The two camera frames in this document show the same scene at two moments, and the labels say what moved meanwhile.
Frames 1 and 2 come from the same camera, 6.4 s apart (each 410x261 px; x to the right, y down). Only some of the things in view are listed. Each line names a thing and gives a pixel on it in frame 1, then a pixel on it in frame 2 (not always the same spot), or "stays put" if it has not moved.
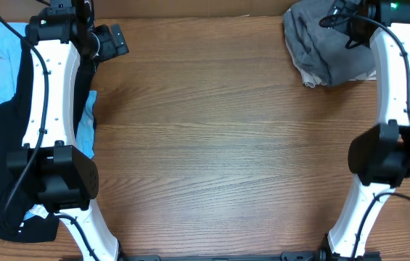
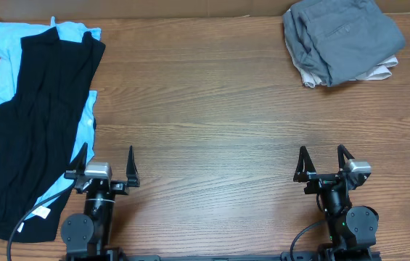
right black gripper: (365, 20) → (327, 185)
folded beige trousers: (313, 78) stays put
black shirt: (17, 214) stays put
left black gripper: (110, 49) → (120, 188)
